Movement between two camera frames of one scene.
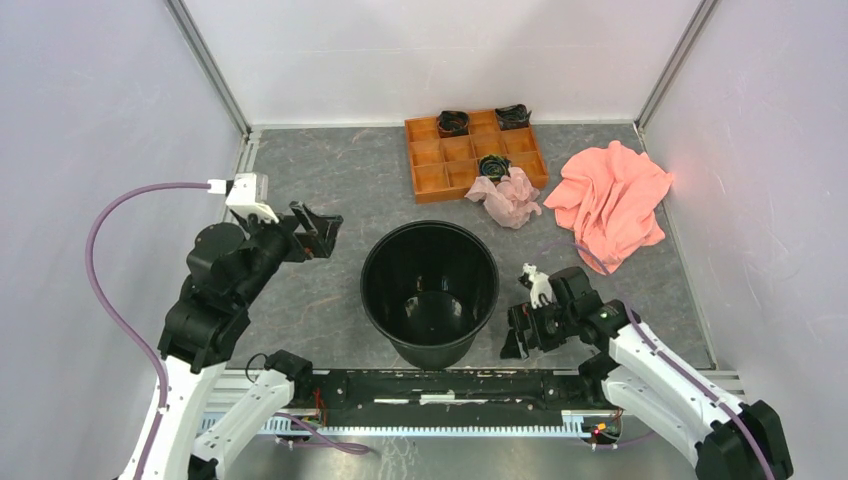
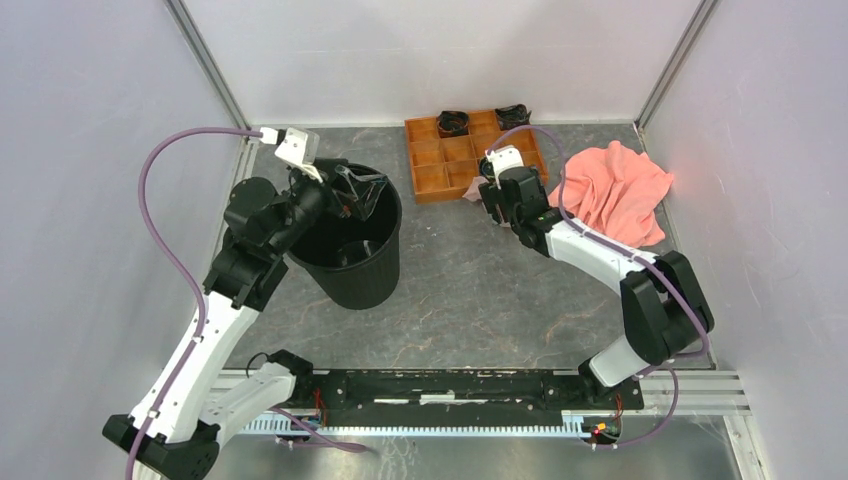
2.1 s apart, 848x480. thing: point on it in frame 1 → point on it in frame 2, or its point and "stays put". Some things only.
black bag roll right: x=513 y=117 stays put
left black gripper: x=306 y=244 → x=344 y=204
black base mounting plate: x=454 y=398 stays put
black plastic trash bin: x=430 y=287 → x=354 y=263
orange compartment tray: x=445 y=167 stays put
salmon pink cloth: x=607 y=201 stays put
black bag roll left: x=452 y=123 stays put
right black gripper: x=514 y=347 → x=492 y=197
